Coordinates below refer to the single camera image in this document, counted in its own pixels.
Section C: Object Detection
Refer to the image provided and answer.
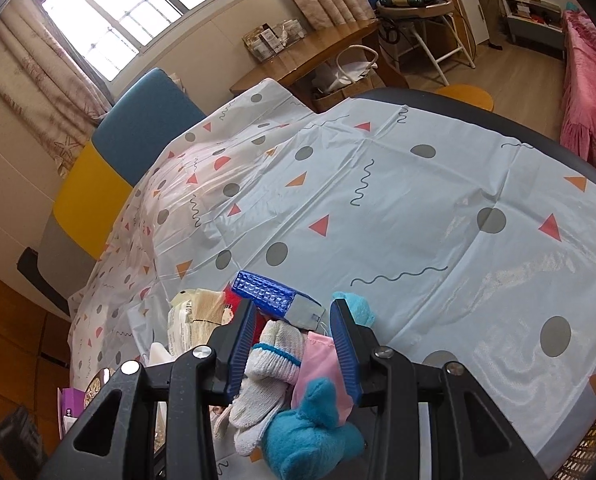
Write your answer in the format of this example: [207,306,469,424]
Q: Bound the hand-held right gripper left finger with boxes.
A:
[38,299,259,480]

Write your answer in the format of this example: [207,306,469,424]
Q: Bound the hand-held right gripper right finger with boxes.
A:
[329,298,548,480]

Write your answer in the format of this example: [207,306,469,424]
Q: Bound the pink cloth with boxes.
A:
[290,332,353,423]

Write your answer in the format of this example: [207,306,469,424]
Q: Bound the white knitted socks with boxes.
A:
[213,319,306,456]

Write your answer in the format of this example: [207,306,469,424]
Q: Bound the red plush sock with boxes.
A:
[222,291,267,348]

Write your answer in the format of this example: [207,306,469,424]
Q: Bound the beige mesh cloth roll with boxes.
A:
[168,287,229,361]

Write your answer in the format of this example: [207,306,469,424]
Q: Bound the blue tissue pack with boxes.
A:
[230,270,326,333]

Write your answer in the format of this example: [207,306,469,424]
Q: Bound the teal plush sock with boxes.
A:
[265,377,366,480]

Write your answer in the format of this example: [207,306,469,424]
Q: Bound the gold ornate box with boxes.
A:
[80,367,169,461]

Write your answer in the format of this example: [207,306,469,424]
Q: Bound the light blue plush toy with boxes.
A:
[344,292,377,334]

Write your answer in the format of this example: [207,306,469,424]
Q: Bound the patterned plastic tablecloth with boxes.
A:
[68,77,596,480]

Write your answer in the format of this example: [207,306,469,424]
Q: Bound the purple box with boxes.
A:
[55,386,88,436]

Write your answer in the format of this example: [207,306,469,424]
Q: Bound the dark box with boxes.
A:
[0,405,49,471]

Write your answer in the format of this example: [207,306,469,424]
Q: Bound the blue yellow grey sofa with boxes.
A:
[17,67,206,316]

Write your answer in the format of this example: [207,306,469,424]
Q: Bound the white tote bag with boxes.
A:
[313,45,381,106]

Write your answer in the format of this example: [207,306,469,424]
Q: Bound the round wooden stool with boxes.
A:
[435,84,494,112]

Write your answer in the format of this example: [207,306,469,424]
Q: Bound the curved wooden desk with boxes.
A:
[229,20,409,111]

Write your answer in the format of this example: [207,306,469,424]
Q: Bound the clear desk organizer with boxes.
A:
[242,17,306,61]

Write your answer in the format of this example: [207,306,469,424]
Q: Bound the beige starfish print curtain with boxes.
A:
[0,10,116,176]

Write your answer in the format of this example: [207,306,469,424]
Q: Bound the pink ruffled bedspread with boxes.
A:
[560,7,596,176]

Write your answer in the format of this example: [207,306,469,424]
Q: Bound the barred window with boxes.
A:
[28,0,273,83]

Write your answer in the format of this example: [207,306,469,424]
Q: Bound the white cabinet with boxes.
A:
[448,0,491,46]

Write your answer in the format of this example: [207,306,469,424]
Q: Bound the white open shelf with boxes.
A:
[498,0,566,46]

